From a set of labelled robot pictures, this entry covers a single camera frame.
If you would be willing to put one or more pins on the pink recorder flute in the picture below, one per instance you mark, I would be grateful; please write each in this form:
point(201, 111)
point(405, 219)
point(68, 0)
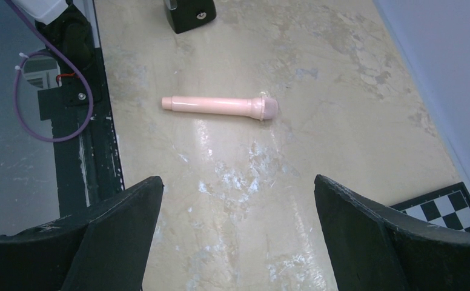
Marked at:
point(260, 108)

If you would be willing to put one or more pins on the black white chessboard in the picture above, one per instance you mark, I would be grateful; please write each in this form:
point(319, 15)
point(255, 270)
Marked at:
point(447, 207)

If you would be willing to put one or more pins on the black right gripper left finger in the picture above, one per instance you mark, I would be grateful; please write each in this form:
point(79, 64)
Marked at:
point(103, 247)

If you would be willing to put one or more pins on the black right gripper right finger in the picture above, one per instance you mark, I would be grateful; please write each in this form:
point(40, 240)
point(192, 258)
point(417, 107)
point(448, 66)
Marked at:
point(375, 247)

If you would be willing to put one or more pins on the black metronome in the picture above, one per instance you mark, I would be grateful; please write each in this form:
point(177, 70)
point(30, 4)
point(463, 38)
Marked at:
point(185, 15)

